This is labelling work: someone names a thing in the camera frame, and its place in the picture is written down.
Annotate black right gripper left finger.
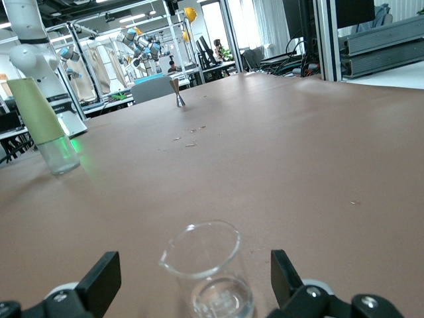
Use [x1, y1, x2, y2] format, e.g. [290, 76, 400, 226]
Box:
[0, 250, 122, 318]

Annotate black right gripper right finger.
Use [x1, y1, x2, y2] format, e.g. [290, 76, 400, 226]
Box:
[268, 248, 407, 318]

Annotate clear glass measuring beaker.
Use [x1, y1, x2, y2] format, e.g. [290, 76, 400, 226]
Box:
[158, 220, 255, 318]

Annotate steel double jigger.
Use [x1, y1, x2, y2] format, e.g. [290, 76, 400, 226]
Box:
[168, 78, 186, 108]

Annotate grey blue-jointed robot arm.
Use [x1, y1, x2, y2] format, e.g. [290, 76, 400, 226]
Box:
[58, 46, 83, 80]
[115, 28, 164, 72]

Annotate green sleeved glass shaker bottle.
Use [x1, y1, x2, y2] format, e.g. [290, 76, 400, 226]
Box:
[6, 77, 81, 176]

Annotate brown table mat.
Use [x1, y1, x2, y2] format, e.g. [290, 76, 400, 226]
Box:
[0, 71, 424, 318]

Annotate teal board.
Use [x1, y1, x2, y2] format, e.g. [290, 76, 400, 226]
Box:
[134, 73, 166, 85]

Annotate black desk monitor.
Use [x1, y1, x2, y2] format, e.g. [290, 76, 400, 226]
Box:
[195, 36, 219, 69]

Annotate stacked aluminium rails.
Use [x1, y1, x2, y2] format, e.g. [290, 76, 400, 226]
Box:
[341, 15, 424, 79]

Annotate black Huawei monitor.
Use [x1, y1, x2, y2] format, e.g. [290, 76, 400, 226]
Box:
[283, 0, 319, 39]

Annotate blue jacket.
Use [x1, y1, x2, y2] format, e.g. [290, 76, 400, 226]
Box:
[356, 3, 395, 34]

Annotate black cable bundle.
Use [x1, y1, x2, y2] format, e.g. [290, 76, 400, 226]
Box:
[260, 36, 323, 79]

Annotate aluminium frame post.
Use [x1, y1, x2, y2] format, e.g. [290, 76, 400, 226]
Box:
[313, 0, 344, 82]
[221, 0, 248, 74]

